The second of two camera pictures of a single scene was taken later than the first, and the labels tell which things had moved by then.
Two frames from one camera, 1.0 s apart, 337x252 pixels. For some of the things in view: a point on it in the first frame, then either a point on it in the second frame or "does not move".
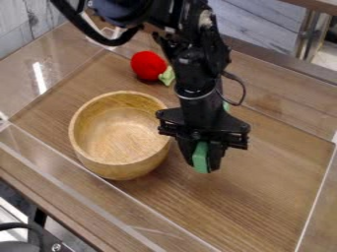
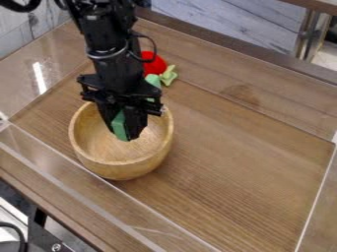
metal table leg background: (313, 31) does not move
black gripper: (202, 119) -> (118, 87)
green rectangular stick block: (201, 152) -> (119, 126)
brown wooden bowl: (115, 135) does not move
